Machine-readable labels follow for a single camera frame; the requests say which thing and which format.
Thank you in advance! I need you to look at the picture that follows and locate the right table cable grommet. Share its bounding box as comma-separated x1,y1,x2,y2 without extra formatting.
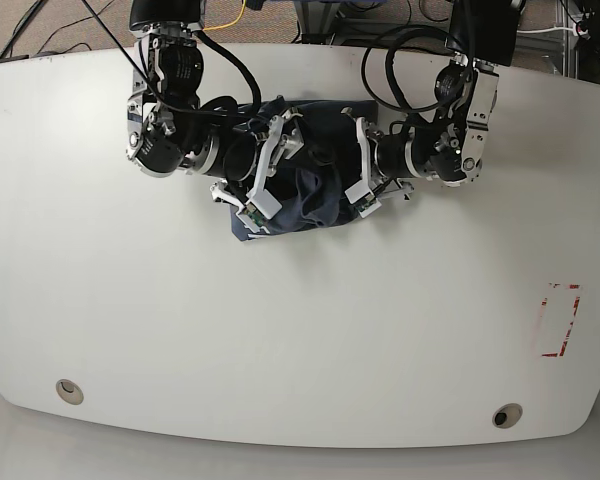
492,403,523,429

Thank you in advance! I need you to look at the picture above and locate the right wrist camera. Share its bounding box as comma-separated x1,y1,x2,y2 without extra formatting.
236,189,282,234

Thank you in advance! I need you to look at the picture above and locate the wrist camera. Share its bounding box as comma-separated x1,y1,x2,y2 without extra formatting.
345,180,382,218
236,189,282,234

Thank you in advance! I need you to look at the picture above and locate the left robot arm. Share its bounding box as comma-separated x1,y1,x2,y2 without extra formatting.
346,1,525,216

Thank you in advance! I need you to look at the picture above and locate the dark blue t-shirt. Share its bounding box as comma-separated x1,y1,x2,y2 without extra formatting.
234,96,378,235

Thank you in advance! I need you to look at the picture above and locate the yellow cable on floor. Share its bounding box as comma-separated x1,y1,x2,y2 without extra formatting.
202,0,245,32

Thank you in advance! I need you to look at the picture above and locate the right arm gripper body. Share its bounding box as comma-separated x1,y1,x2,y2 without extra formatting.
210,107,305,216

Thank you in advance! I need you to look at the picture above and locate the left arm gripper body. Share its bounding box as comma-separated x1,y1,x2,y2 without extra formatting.
340,106,414,203

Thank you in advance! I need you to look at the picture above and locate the red tape rectangle marking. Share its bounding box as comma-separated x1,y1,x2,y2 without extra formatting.
535,283,582,358

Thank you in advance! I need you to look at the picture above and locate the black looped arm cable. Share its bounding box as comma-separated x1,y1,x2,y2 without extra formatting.
362,24,454,121

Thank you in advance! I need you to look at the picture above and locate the table cable grommet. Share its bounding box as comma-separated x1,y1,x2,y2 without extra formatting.
56,379,84,406
492,403,523,429

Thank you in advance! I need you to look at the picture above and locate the aluminium frame rail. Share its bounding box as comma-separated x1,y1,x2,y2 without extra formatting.
293,1,575,57

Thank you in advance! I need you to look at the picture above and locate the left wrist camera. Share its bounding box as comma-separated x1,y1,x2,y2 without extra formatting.
345,180,382,218

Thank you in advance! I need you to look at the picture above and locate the white cable on floor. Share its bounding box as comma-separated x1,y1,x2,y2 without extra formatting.
517,25,576,36

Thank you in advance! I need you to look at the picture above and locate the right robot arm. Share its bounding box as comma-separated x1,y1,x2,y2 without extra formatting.
126,1,304,231

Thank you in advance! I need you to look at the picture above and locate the left table cable grommet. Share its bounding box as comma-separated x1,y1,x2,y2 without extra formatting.
56,379,84,406

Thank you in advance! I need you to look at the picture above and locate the black cable left floor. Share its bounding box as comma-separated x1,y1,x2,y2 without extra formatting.
0,0,116,60

